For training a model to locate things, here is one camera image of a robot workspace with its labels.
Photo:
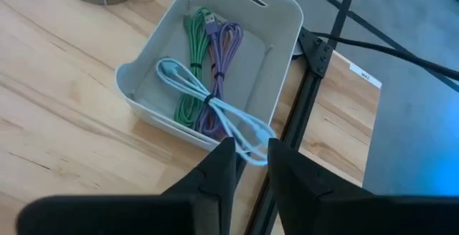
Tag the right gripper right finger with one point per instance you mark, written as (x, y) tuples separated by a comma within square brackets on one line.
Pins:
[(358, 217)]

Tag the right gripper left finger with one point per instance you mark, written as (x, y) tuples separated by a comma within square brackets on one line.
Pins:
[(125, 217)]

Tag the white paper label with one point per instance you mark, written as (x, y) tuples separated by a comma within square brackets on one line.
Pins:
[(365, 75)]

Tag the white plastic bin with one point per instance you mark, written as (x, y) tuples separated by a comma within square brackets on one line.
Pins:
[(283, 23)]

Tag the black aluminium table frame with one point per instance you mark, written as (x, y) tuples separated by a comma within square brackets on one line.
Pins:
[(315, 52)]

